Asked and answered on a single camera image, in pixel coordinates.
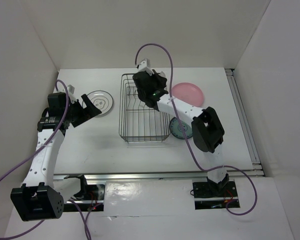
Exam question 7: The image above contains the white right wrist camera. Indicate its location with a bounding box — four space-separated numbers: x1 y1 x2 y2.
136 58 154 76

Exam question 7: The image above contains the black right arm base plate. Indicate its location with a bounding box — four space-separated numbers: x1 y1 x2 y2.
191 181 238 199

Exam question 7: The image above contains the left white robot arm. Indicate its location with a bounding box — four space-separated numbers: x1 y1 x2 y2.
10 92 101 222

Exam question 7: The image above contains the white plate dark rim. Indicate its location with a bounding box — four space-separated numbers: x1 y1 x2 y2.
87 90 114 118

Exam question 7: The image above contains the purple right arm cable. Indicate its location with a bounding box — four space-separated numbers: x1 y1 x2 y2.
135 43 258 215

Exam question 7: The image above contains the aluminium side rail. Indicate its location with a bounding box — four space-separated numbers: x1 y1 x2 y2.
225 68 266 177

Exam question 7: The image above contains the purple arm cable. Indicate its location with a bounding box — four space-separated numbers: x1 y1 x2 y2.
135 43 258 215
0 79 94 240

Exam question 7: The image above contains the aluminium table edge rail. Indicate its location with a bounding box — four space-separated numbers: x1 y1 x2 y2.
52 170 241 183

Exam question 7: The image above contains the grey wire dish rack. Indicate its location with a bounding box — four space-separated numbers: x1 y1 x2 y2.
118 73 170 143

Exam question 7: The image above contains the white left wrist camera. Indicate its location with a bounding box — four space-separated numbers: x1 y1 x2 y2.
66 84 77 102

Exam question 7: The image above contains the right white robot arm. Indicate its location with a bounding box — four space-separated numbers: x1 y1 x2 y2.
132 71 229 196

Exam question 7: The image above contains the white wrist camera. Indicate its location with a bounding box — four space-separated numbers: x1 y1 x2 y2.
136 58 154 76
66 84 77 102

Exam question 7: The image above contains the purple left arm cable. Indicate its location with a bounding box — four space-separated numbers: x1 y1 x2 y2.
0 79 94 240

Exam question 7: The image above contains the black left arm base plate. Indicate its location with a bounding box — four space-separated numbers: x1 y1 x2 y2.
63 174 106 203

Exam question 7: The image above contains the blue patterned small plate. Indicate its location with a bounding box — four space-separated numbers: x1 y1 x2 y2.
169 117 193 140

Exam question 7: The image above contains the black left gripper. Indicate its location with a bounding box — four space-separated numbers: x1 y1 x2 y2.
63 94 101 128

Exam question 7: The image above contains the pink plastic plate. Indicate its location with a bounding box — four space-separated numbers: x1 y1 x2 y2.
171 82 205 107

